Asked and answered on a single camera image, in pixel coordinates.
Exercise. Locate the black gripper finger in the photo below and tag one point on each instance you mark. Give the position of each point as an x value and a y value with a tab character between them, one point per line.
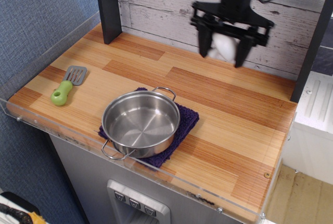
245	44
204	38

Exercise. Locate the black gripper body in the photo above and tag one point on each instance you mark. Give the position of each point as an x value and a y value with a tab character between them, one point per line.
232	18

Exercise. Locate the white mushroom shape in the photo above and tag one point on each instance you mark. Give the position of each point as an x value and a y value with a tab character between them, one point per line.
223	48

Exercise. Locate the purple cloth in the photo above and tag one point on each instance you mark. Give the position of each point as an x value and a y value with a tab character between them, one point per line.
186	122

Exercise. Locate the stainless steel pot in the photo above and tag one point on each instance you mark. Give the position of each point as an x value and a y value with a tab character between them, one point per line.
140	128

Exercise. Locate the white toy sink unit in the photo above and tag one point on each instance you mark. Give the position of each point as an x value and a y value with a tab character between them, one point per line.
308	148

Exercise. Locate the grey toy fridge cabinet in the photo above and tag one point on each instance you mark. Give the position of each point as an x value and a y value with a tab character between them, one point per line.
200	182

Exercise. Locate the silver dispenser button panel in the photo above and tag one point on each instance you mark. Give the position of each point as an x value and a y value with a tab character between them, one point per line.
130	206

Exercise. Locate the yellow and black object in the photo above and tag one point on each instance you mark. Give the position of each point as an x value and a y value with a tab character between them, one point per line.
15	209

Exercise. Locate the black right upright post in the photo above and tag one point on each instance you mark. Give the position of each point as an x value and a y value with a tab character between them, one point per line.
309	59

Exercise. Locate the black upright post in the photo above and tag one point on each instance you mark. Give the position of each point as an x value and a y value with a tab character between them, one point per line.
309	59
110	19

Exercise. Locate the black left upright post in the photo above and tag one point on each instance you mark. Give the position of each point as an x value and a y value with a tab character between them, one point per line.
110	19

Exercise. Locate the green handled grey spatula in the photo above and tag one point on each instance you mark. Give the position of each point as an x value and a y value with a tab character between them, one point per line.
74	76

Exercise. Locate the clear acrylic guard rail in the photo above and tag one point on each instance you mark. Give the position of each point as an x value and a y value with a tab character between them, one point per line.
244	111

